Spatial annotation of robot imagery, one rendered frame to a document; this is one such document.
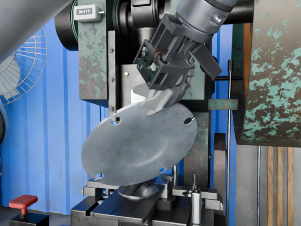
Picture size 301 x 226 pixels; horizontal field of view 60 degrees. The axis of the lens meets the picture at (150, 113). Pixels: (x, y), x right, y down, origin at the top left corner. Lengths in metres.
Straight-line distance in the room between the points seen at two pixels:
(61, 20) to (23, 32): 0.73
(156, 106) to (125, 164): 0.21
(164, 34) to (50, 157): 2.19
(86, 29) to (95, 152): 0.42
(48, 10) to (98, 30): 0.62
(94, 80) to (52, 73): 1.63
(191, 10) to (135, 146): 0.35
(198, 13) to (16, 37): 0.26
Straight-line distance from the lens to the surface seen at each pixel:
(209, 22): 0.41
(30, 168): 2.69
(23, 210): 0.92
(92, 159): 0.61
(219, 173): 1.15
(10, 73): 1.37
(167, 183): 0.90
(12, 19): 0.23
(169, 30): 0.41
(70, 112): 2.35
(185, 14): 0.41
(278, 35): 0.51
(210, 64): 0.50
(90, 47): 0.85
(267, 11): 0.51
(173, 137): 0.65
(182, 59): 0.46
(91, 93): 0.84
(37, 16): 0.23
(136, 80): 0.83
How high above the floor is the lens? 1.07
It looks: 4 degrees down
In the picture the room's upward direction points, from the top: straight up
